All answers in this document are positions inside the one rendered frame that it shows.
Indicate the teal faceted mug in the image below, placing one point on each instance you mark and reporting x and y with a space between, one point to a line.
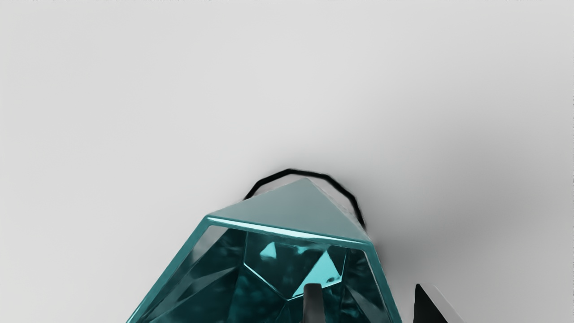
287 211

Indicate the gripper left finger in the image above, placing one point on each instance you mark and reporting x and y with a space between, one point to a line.
313 306

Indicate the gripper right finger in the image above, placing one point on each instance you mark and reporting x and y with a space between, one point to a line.
427 310

